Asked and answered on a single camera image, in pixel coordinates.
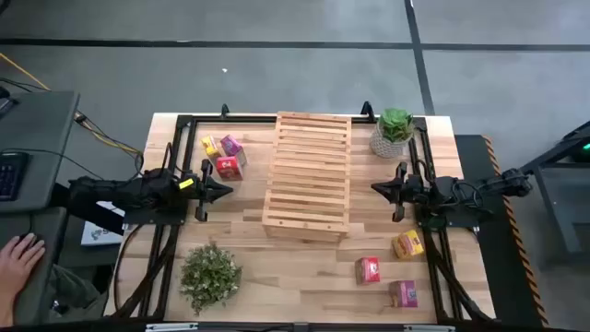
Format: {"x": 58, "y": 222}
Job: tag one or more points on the person's forearm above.
{"x": 5, "y": 310}

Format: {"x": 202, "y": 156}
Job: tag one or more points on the person's hand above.
{"x": 16, "y": 267}

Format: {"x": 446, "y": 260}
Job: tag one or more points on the silver metal bracket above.
{"x": 170, "y": 328}
{"x": 428, "y": 328}

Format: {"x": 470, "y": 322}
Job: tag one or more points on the black mat with hazard stripe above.
{"x": 498, "y": 258}

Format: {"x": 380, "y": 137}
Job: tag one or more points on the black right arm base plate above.
{"x": 461, "y": 222}

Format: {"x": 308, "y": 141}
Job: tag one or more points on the black aluminium rig frame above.
{"x": 239, "y": 119}

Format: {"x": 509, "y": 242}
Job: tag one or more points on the wooden slatted crate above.
{"x": 309, "y": 184}

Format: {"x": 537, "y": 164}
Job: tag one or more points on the black desk leg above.
{"x": 92, "y": 219}

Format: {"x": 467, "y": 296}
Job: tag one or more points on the pink cereal box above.
{"x": 404, "y": 293}
{"x": 230, "y": 145}

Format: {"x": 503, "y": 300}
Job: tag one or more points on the person's leg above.
{"x": 74, "y": 290}

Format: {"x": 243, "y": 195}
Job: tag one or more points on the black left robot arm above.
{"x": 138, "y": 189}

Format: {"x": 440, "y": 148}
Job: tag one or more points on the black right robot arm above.
{"x": 442, "y": 189}

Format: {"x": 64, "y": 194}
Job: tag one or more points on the white printed booklet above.
{"x": 99, "y": 235}

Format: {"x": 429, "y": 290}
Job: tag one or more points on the black chair caster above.
{"x": 60, "y": 306}

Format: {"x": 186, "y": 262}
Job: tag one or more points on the yellow cereal box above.
{"x": 211, "y": 146}
{"x": 408, "y": 244}

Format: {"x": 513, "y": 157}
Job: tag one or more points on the grey metal stand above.
{"x": 555, "y": 207}

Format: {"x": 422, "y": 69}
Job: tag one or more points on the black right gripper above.
{"x": 403, "y": 191}

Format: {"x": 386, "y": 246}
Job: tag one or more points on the yellow label tag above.
{"x": 186, "y": 184}

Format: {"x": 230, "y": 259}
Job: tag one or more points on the black table clamp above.
{"x": 224, "y": 110}
{"x": 367, "y": 112}

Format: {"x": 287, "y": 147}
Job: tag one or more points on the black keyboard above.
{"x": 11, "y": 177}

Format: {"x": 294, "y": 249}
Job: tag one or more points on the succulent in white pot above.
{"x": 394, "y": 126}

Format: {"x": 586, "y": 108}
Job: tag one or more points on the red cereal box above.
{"x": 367, "y": 269}

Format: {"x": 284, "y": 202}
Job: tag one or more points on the bushy small-leaved green plant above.
{"x": 209, "y": 276}

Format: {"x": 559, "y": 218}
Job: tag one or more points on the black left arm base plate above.
{"x": 152, "y": 218}

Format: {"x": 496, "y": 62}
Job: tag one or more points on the grey desk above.
{"x": 41, "y": 129}

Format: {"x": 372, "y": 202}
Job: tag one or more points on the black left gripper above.
{"x": 203, "y": 191}

